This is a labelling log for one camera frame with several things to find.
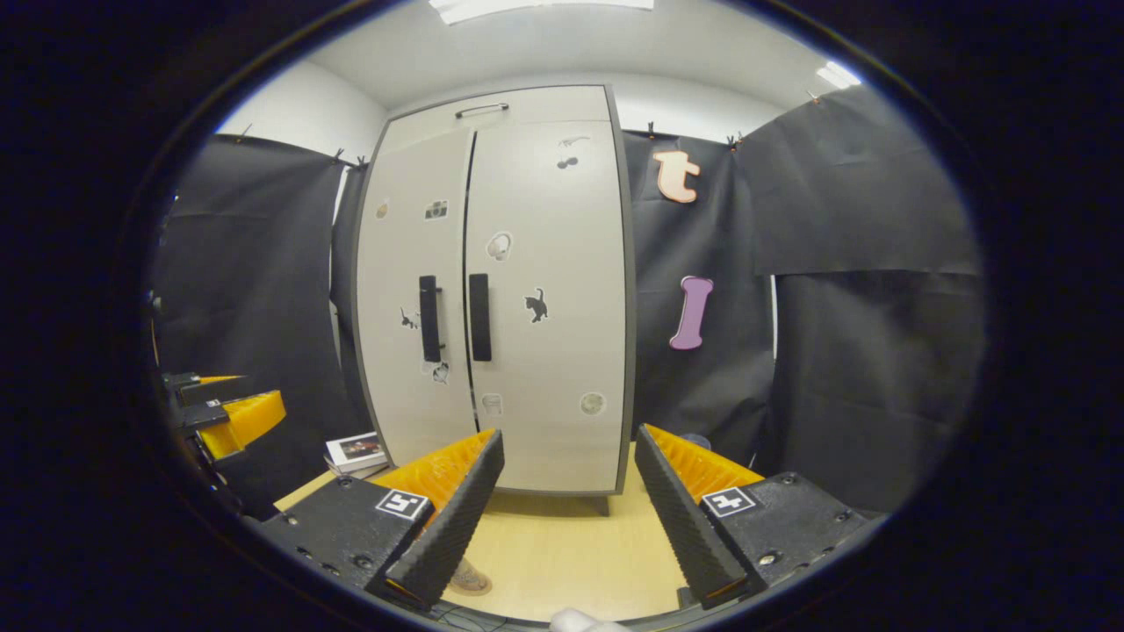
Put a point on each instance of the round brown cork coaster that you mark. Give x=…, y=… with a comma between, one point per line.
x=471, y=579

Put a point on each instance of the white cabinet drawer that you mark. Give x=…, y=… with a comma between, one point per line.
x=500, y=110

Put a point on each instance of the white printed box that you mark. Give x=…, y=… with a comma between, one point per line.
x=356, y=452

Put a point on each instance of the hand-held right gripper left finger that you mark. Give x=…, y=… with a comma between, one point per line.
x=452, y=527

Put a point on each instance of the white and grey cabinet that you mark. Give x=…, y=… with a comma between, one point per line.
x=627, y=351

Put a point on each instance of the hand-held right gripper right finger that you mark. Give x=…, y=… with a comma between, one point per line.
x=680, y=522

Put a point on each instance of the white cabinet door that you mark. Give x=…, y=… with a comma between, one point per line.
x=562, y=351
x=395, y=263

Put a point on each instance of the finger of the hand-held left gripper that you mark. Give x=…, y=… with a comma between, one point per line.
x=206, y=384
x=250, y=417

